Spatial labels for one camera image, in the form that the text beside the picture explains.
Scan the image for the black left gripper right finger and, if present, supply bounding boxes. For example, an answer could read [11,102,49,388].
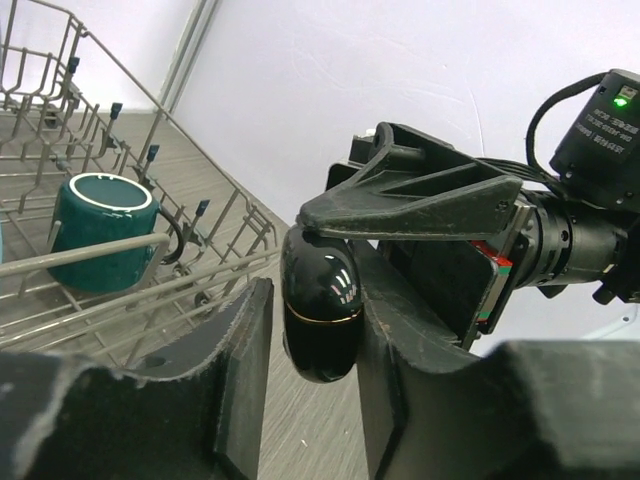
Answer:
[353,241,639,479]

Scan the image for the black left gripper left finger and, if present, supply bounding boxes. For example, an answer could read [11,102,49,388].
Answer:
[1,278,274,479]

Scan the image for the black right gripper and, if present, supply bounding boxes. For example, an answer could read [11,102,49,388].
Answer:
[296,121,576,346]

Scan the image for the black earbud charging case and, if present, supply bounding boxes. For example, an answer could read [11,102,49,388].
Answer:
[280,226,364,383]

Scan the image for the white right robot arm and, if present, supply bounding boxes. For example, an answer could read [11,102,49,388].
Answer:
[282,69,639,348]

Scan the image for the dark teal mug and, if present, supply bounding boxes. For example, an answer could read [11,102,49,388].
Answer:
[49,173,185,294]

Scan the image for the grey wire dish rack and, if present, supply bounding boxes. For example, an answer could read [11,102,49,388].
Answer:
[1,1,278,367]

